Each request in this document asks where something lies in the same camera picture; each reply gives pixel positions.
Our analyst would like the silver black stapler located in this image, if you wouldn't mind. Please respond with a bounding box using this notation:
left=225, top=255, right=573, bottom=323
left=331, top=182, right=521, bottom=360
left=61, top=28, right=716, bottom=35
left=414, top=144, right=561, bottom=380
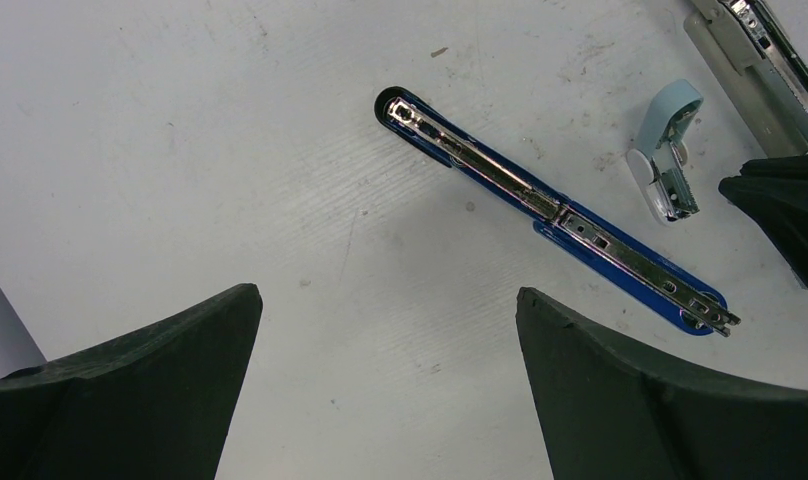
left=684, top=0, right=808, bottom=158

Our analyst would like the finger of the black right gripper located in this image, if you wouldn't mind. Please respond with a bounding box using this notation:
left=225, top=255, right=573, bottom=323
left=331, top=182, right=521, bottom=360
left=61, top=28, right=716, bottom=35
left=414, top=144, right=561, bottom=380
left=718, top=155, right=808, bottom=290

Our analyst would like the blue stapler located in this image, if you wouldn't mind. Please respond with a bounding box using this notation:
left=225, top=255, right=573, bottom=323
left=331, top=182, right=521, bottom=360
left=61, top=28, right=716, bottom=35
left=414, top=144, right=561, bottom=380
left=374, top=86, right=741, bottom=337

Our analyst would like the light blue staple box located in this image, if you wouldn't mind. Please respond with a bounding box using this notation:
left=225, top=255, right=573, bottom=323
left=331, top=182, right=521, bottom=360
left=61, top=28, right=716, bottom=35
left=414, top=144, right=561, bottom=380
left=625, top=79, right=704, bottom=225

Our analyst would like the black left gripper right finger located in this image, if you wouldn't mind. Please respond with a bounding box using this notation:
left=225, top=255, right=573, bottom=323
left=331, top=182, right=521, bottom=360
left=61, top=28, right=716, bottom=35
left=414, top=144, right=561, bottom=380
left=516, top=287, right=808, bottom=479

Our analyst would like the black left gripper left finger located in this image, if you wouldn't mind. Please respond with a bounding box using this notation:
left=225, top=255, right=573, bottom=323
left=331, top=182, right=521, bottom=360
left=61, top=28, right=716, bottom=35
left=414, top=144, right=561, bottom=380
left=0, top=283, right=263, bottom=479

